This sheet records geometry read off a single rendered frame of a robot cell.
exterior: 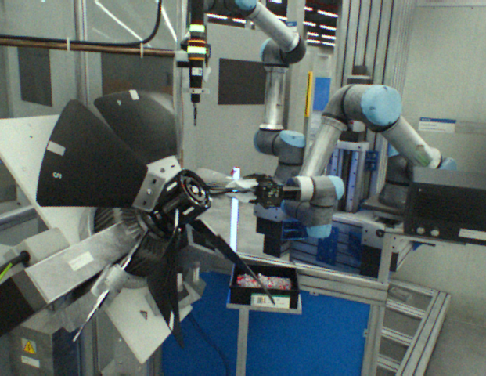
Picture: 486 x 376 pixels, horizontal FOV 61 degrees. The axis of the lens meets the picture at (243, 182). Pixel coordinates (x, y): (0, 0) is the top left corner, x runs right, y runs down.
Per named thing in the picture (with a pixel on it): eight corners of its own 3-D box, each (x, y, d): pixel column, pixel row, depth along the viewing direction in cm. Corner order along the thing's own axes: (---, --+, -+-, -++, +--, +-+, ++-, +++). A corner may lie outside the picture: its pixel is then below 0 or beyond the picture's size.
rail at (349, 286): (149, 258, 165) (149, 239, 163) (154, 254, 169) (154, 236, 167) (385, 307, 137) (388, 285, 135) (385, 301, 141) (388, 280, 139)
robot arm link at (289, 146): (292, 164, 183) (294, 134, 180) (270, 159, 192) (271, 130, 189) (308, 161, 191) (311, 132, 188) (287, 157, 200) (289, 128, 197)
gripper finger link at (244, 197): (229, 198, 115) (261, 195, 118) (224, 190, 121) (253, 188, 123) (229, 208, 116) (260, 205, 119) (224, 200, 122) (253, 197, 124)
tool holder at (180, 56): (175, 92, 102) (176, 51, 99) (172, 91, 108) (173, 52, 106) (211, 94, 104) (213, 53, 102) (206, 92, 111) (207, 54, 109)
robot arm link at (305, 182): (304, 172, 128) (300, 197, 131) (289, 173, 127) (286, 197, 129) (315, 181, 121) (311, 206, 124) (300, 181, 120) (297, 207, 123)
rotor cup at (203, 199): (130, 209, 98) (167, 180, 93) (150, 181, 111) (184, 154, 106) (172, 250, 102) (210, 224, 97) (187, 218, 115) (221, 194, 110)
